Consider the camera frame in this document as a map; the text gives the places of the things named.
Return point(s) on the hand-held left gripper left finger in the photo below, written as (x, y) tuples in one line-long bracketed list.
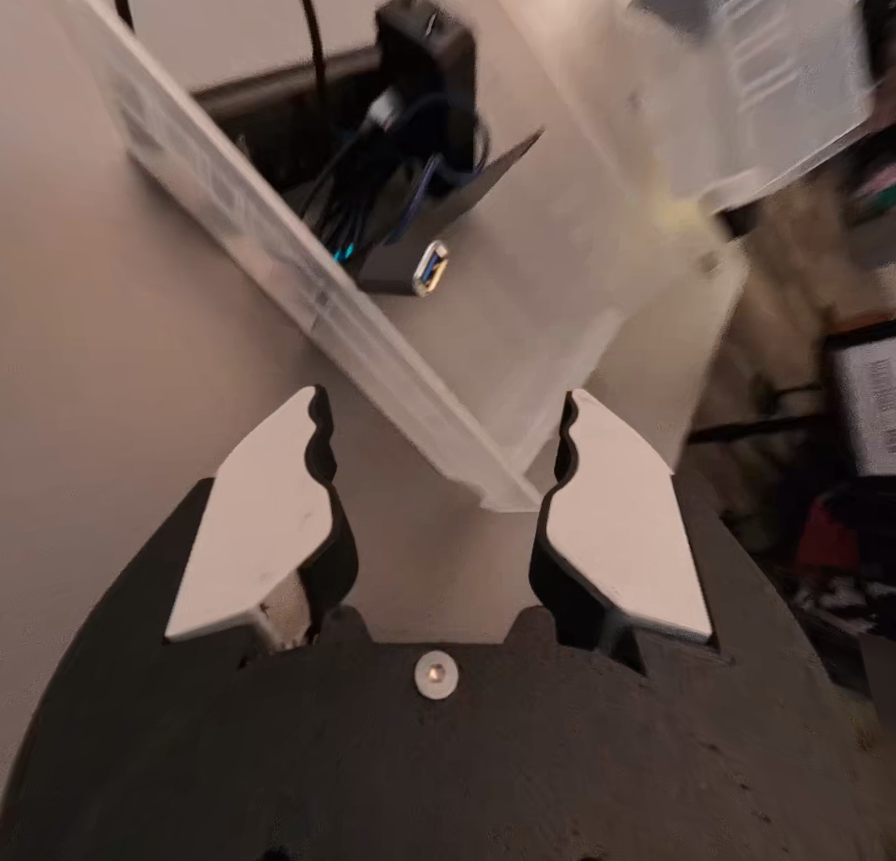
[(259, 525)]

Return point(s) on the clear plastic storage container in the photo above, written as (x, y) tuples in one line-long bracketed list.
[(245, 195)]

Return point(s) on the black rectangular adapter box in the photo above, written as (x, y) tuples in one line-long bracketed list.
[(427, 55)]

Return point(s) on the dark red item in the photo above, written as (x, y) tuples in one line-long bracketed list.
[(829, 535)]

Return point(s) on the black usb hub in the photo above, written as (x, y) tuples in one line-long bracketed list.
[(392, 262)]

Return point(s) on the black box with white label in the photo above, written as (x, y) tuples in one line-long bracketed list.
[(868, 399)]

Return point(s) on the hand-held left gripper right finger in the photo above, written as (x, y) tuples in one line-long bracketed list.
[(623, 525)]

